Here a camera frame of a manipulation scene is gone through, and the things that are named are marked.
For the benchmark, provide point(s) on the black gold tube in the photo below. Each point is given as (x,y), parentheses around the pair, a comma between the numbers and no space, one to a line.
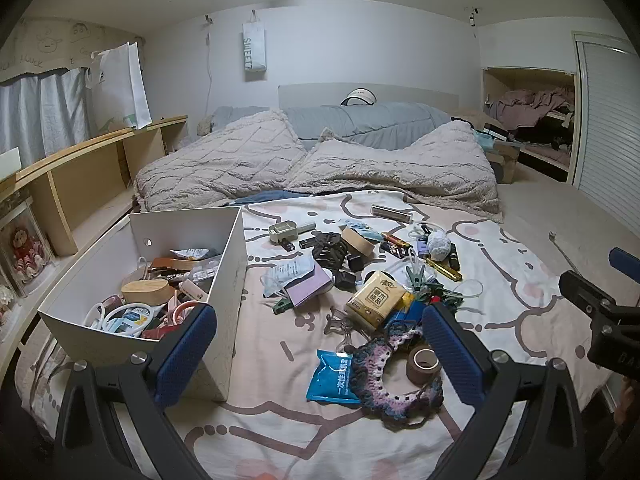
(445,269)

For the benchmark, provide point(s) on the white hanging fabric bag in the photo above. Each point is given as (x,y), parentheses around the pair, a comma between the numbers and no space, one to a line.
(254,47)

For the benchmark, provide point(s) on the purple notepad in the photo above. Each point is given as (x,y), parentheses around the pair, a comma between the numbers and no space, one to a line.
(312,287)

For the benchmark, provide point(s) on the silver metal bar case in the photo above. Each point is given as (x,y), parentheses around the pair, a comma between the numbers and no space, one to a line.
(391,212)

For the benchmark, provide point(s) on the black lighter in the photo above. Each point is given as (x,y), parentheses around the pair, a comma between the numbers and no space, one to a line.
(288,246)

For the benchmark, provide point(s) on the pile of clothes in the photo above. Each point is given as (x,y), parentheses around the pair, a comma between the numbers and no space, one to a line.
(530,105)

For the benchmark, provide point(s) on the dark blue cloth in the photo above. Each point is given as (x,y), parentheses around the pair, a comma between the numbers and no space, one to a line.
(270,197)

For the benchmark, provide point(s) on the grey yarn ball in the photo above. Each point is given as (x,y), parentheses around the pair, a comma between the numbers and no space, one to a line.
(439,245)

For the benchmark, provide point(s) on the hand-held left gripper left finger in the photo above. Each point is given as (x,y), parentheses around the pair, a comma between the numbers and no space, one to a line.
(185,355)

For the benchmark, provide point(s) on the black orange snack bar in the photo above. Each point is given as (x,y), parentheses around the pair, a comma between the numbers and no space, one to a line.
(397,245)

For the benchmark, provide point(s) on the wooden oval case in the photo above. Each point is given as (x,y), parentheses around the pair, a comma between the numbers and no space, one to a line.
(145,292)

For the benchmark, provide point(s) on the doll in clear case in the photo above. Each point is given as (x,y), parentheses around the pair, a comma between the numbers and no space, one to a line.
(22,250)

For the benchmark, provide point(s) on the purple crocheted scrunchie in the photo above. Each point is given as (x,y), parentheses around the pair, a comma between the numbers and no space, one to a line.
(385,395)

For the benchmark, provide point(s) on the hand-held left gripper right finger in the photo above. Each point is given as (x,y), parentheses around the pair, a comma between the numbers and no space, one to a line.
(450,355)

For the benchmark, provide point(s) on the green clothespin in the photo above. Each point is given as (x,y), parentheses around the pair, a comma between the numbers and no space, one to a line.
(282,306)
(414,277)

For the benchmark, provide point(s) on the white tube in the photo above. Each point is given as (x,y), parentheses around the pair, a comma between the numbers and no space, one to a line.
(306,229)

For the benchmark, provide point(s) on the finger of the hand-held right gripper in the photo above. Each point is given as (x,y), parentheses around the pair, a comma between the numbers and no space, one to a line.
(626,262)
(587,295)

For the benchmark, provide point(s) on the brown tape roll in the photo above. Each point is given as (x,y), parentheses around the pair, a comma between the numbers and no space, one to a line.
(422,372)

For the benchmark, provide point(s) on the cardboard box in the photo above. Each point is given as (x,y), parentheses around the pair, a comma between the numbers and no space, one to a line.
(506,162)

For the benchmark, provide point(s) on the white headboard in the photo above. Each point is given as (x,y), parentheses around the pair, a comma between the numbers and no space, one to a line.
(310,95)

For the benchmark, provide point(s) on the blue foil packet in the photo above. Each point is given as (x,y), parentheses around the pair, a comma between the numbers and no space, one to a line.
(332,377)

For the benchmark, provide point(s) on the white plastic mask packet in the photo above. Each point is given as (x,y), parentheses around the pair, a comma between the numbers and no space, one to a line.
(290,272)

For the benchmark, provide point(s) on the paper banner with drawings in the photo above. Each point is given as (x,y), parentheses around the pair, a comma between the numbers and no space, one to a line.
(50,42)

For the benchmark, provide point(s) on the small purple bottle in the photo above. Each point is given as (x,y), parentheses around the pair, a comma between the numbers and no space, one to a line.
(422,248)

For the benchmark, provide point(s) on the black rectangular stick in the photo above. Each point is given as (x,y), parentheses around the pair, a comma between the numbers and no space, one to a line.
(309,243)

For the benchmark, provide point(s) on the white louvered closet door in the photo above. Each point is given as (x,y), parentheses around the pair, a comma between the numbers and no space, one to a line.
(607,125)

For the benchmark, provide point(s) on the white storage box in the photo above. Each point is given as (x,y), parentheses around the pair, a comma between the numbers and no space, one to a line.
(225,280)

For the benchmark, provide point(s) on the clear hair claw clip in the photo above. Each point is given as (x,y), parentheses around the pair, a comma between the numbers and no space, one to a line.
(337,325)

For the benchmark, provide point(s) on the beige fluffy blanket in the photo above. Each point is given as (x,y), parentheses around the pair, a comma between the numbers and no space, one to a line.
(240,155)

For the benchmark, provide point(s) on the wooden shelf unit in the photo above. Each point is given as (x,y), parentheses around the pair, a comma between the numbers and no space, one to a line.
(70,165)

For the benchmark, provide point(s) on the grey curtain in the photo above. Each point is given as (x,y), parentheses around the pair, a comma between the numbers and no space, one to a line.
(50,110)

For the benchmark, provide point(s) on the yellow tissue pack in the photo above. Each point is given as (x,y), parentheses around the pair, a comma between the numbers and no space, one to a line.
(375,300)

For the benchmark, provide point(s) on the small black box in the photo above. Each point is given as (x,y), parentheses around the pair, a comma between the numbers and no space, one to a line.
(345,280)
(356,263)

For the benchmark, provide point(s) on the metal back scratcher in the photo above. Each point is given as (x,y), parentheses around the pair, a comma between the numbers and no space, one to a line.
(565,255)

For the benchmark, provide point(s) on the white face mask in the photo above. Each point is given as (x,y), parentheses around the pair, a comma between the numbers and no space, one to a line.
(272,287)

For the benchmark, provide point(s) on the printed cartoon bed sheet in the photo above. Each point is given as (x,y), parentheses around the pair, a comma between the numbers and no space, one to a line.
(280,435)

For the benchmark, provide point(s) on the white tote bag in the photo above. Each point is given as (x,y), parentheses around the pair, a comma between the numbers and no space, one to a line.
(122,85)

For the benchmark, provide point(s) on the black hair claw clip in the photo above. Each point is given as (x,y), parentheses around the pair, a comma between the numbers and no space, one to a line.
(330,252)

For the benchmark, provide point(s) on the white black cap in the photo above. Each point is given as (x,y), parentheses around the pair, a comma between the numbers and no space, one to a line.
(359,96)

